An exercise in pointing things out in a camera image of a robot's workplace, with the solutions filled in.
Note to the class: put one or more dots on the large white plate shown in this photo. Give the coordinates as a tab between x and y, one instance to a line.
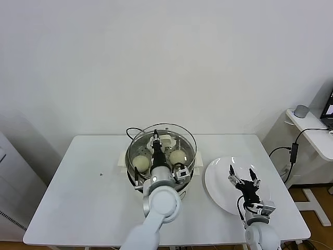
221	187

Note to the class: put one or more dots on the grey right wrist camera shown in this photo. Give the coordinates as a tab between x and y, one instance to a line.
267	207

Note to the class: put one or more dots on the white steamed baozi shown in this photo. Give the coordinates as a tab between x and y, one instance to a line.
178	157
140	162

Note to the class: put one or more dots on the cream electric cooking pot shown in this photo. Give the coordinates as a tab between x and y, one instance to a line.
120	162

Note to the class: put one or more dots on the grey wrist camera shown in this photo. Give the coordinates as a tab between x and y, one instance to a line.
181	174
267	207

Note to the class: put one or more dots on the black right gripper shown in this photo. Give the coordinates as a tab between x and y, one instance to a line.
248	190

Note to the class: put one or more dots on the perforated steel steamer basket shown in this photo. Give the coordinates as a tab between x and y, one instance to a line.
127	162

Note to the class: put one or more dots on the white side desk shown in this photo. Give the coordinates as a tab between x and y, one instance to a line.
314	145

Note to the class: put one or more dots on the round glass pot lid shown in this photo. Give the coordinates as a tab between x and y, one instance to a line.
169	140

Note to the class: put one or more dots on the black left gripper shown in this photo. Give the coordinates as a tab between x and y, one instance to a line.
158	157

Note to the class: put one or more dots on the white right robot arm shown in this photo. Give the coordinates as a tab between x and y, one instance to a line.
260	234

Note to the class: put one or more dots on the grey cylindrical speaker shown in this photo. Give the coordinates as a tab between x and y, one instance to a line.
300	112

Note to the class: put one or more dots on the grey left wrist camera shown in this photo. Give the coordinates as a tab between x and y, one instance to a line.
181	174

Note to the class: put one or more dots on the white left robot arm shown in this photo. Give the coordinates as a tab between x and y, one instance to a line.
161	203

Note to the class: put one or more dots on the black laptop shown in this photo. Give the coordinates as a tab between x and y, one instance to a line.
328	114

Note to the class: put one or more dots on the white cabinet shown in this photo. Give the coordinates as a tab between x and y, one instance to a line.
15	177

